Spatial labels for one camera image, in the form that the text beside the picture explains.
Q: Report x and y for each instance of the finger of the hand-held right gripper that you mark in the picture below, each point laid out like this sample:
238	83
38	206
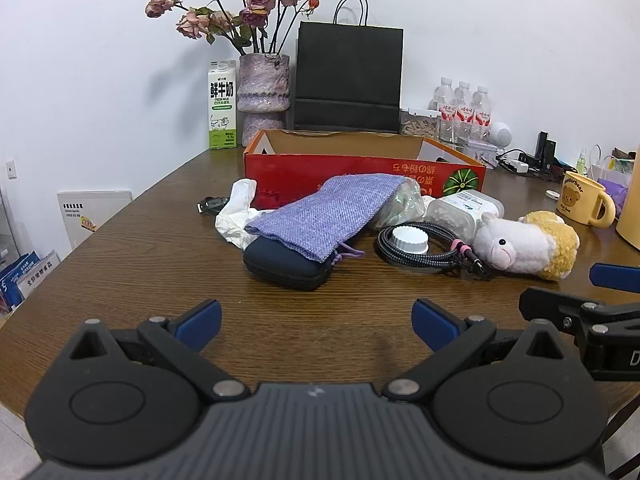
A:
555	305
617	277

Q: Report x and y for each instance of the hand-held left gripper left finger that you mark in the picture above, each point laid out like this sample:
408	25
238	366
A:
201	322

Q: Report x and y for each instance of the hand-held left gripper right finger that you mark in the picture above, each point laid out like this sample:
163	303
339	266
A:
432	325

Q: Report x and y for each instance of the white and yellow plush alpaca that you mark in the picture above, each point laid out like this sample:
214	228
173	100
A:
510	245

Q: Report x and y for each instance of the white round cap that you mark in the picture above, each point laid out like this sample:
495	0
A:
410	240

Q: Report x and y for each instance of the navy zip case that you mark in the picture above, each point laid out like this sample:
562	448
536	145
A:
280	270

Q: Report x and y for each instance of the clear crinkled plastic bag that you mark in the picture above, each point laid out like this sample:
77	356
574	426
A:
406	204

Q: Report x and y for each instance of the purple woven pouch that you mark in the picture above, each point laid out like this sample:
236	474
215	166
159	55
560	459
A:
325	215

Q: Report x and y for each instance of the red cardboard box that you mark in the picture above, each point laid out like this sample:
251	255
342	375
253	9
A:
320	175

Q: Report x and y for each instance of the wooden desk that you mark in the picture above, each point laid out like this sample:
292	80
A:
350	317

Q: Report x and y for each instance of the purple plastic bag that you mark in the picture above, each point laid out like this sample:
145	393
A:
614	192

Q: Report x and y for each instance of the yellow bear mug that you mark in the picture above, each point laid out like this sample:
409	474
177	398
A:
580	200

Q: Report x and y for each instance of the small white oval object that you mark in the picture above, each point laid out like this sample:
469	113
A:
553	195

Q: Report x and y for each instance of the white paper bag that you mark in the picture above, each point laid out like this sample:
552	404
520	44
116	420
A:
617	170

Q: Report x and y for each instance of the small spray bottle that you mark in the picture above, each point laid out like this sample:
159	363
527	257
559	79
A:
581	164

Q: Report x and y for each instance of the white power strip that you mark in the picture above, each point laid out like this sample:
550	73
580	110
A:
515	165

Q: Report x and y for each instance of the black upright device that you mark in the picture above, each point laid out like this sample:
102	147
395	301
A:
544	147

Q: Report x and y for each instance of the white tin box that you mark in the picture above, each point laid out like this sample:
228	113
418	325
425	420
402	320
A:
481	154

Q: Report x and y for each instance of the white round speaker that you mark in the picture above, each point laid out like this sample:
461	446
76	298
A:
500	135

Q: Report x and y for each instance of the blue and white brochures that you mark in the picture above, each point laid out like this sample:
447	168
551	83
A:
25	280

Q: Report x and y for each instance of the clear container of nuts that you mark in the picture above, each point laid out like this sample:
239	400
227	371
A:
417	122

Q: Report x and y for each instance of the white and green milk carton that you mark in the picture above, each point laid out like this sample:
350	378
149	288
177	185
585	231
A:
222	105

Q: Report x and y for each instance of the pink marbled vase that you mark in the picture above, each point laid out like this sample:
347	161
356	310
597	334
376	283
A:
264	95

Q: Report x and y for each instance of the black paper bag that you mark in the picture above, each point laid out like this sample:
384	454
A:
347	75

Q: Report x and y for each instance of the dried pink roses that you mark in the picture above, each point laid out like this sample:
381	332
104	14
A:
257	2

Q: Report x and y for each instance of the white wall panel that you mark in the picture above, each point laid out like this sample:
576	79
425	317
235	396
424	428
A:
95	210

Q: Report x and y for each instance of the white wall socket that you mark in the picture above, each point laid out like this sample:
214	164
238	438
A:
11	169

